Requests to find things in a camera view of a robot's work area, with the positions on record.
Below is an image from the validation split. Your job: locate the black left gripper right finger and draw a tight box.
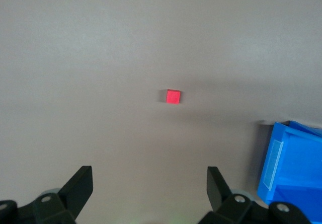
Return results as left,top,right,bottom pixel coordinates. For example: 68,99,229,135
198,166,312,224

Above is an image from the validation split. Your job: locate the small red cube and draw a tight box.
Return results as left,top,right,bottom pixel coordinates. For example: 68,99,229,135
166,89,181,105

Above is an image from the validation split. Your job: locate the large table cover mat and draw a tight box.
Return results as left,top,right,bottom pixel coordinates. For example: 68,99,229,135
0,0,322,224

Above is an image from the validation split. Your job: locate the blue plastic storage bin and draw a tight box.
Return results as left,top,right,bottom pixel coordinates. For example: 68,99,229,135
257,120,322,224

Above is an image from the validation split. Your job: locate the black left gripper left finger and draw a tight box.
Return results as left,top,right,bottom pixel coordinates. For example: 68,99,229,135
0,166,94,224

